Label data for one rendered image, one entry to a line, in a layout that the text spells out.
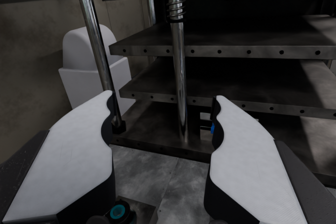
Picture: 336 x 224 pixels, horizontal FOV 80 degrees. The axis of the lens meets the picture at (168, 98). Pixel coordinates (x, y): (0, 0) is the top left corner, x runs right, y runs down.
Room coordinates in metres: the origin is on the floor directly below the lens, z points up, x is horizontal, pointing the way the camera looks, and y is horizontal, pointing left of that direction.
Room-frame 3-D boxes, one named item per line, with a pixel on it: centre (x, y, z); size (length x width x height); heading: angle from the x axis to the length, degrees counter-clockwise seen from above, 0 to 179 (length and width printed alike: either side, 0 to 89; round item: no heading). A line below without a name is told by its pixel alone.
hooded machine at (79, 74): (2.31, 0.83, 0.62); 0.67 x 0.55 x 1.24; 62
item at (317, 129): (1.12, -0.36, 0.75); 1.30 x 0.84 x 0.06; 67
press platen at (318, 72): (1.16, -0.38, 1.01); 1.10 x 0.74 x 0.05; 67
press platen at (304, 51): (1.16, -0.38, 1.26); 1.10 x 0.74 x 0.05; 67
